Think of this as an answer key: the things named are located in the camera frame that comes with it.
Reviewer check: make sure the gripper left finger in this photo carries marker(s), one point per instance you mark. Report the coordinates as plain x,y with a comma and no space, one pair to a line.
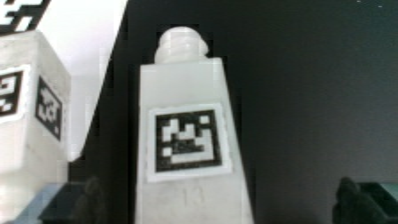
67,204

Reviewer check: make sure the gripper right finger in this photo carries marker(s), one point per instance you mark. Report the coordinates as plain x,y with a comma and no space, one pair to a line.
367,203

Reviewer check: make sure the white table leg with tag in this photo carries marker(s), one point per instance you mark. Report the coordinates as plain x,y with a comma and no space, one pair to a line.
191,178

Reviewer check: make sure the fiducial marker sheet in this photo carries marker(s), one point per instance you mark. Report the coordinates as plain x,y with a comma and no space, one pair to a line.
79,24

